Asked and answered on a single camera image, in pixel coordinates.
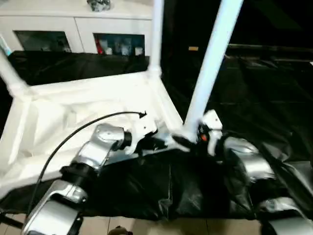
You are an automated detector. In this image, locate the dark grey bundle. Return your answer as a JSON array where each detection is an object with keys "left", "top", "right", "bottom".
[{"left": 87, "top": 0, "right": 111, "bottom": 12}]

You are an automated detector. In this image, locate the white plastic table leg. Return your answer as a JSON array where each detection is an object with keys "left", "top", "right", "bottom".
[
  {"left": 183, "top": 0, "right": 245, "bottom": 142},
  {"left": 148, "top": 0, "right": 164, "bottom": 74},
  {"left": 0, "top": 50, "right": 31, "bottom": 97}
]

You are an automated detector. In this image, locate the white plastic table top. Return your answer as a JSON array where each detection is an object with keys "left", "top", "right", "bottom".
[{"left": 0, "top": 70, "right": 194, "bottom": 194}]

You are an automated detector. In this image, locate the white blue patterned roll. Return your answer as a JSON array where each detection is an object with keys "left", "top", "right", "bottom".
[{"left": 0, "top": 34, "right": 12, "bottom": 56}]

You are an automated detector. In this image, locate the long black bar device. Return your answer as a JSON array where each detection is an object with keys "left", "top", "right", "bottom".
[{"left": 227, "top": 44, "right": 313, "bottom": 52}]

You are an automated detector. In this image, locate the black left wrist camera cable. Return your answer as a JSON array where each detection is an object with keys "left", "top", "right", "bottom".
[{"left": 26, "top": 110, "right": 148, "bottom": 218}]

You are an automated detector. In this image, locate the white glass-door cabinet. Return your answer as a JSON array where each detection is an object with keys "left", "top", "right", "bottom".
[{"left": 0, "top": 0, "right": 154, "bottom": 56}]

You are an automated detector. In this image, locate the black folding frame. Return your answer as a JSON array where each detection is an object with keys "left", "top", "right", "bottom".
[{"left": 0, "top": 208, "right": 25, "bottom": 230}]

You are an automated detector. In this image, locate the black mat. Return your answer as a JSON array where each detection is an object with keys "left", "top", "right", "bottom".
[{"left": 0, "top": 50, "right": 313, "bottom": 221}]

